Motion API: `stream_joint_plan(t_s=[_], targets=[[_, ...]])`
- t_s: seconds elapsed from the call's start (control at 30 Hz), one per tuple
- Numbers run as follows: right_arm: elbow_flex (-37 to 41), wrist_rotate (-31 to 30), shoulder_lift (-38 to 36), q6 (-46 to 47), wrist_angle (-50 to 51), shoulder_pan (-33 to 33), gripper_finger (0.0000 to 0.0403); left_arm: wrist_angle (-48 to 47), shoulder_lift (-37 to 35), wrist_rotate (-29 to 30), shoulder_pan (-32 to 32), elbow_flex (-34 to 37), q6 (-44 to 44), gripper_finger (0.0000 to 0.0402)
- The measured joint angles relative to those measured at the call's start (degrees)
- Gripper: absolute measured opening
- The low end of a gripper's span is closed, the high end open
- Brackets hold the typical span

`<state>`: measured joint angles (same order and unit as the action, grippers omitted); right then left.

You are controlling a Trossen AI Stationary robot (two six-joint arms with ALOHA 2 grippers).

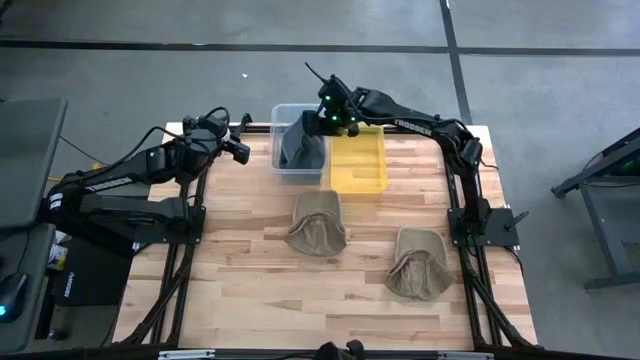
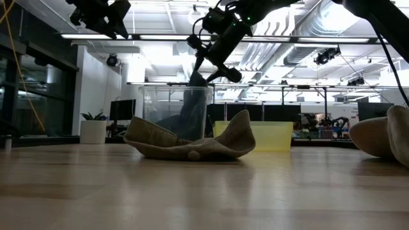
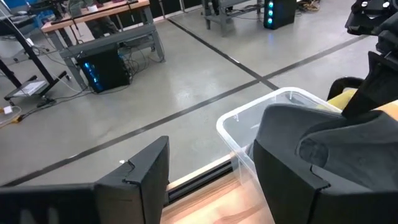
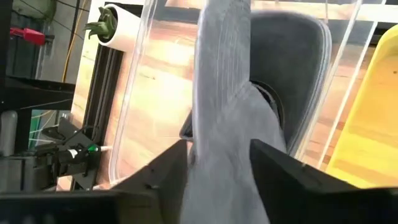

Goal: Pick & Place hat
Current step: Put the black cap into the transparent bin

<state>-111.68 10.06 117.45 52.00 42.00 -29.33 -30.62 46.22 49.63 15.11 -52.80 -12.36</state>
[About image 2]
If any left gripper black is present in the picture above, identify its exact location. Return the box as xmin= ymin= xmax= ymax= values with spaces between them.
xmin=65 ymin=0 xmax=132 ymax=40

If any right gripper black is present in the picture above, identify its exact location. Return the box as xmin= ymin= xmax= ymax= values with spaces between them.
xmin=187 ymin=21 xmax=253 ymax=84

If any blue-grey cap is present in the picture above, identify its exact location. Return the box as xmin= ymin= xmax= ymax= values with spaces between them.
xmin=178 ymin=70 xmax=209 ymax=142

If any beige cap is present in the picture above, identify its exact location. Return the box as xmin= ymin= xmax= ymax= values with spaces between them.
xmin=123 ymin=109 xmax=256 ymax=162
xmin=348 ymin=104 xmax=409 ymax=169

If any clear plastic bin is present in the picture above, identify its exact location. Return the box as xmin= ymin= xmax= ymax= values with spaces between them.
xmin=138 ymin=84 xmax=214 ymax=142

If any black computer monitor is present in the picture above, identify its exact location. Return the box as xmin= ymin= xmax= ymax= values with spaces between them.
xmin=357 ymin=102 xmax=395 ymax=122
xmin=109 ymin=98 xmax=137 ymax=126

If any yellow plastic bin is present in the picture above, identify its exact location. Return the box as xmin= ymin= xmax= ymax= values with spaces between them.
xmin=213 ymin=120 xmax=294 ymax=153

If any white pot with green plant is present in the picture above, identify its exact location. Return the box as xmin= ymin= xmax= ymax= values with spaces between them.
xmin=79 ymin=111 xmax=108 ymax=145

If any black ceiling-hung device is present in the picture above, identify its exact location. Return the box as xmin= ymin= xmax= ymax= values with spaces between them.
xmin=314 ymin=47 xmax=342 ymax=66

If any small white cylinder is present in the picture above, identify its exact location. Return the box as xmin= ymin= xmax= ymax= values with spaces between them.
xmin=3 ymin=134 xmax=13 ymax=153

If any black round ceiling camera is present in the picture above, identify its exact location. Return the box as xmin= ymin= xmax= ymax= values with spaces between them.
xmin=105 ymin=53 xmax=121 ymax=68

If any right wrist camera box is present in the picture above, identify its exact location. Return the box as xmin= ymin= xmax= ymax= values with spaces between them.
xmin=201 ymin=6 xmax=236 ymax=35

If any yellow hanging cable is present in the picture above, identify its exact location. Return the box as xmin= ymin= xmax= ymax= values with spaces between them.
xmin=0 ymin=0 xmax=46 ymax=132

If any silver ventilation duct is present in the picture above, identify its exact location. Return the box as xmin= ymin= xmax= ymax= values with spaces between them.
xmin=284 ymin=0 xmax=362 ymax=66

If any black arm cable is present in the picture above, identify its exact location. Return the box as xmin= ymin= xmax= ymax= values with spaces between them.
xmin=372 ymin=28 xmax=409 ymax=107

